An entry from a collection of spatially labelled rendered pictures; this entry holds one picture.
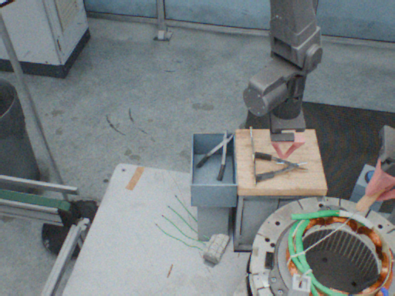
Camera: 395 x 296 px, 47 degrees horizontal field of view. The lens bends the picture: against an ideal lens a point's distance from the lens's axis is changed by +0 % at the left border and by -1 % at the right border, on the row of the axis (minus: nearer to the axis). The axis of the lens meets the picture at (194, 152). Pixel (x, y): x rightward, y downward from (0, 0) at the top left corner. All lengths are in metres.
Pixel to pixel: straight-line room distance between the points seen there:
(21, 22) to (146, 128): 0.97
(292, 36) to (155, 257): 0.74
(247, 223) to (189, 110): 1.68
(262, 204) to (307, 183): 0.12
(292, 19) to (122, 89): 2.30
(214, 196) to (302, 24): 0.48
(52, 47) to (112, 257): 1.93
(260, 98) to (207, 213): 0.45
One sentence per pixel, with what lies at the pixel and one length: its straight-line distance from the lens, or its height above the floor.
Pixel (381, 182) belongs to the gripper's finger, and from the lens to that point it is 0.69.
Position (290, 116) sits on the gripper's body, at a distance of 0.91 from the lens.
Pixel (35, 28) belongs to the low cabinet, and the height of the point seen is 0.37.
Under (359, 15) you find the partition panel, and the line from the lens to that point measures 3.17.
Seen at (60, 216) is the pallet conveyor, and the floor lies 0.72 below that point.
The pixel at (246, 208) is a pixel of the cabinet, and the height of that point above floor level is 0.98.
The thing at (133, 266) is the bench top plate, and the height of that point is 0.78.
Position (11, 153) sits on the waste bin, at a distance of 2.27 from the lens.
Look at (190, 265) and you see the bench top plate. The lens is 1.26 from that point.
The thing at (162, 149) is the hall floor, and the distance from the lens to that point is 2.57.
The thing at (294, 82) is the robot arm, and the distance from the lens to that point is 0.86.
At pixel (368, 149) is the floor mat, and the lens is 2.68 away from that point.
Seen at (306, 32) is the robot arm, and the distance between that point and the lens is 0.79.
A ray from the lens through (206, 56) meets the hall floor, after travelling 3.19.
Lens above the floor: 1.89
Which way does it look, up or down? 48 degrees down
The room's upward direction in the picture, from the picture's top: 2 degrees counter-clockwise
